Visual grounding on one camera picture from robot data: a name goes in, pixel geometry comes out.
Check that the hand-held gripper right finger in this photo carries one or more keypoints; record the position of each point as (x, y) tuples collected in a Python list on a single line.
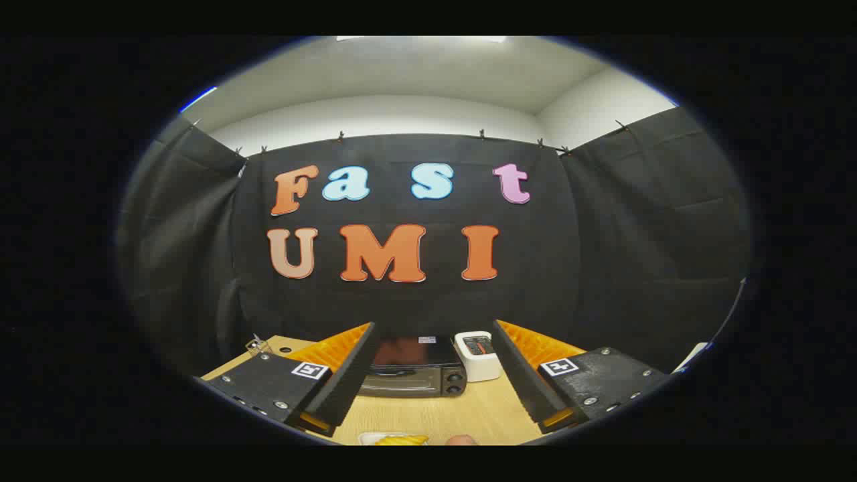
[(525, 378)]

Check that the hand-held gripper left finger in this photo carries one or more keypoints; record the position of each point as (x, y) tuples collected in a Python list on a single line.
[(348, 378)]

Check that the black toaster oven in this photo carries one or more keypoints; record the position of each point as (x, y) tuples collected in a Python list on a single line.
[(415, 375)]

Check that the yellow croissant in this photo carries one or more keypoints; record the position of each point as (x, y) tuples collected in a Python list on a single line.
[(402, 440)]

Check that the white bread toaster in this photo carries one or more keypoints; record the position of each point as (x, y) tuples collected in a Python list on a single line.
[(479, 365)]

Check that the white plate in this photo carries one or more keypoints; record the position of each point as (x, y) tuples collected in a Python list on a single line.
[(365, 438)]

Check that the white side table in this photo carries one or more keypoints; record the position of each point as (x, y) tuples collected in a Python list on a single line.
[(691, 357)]

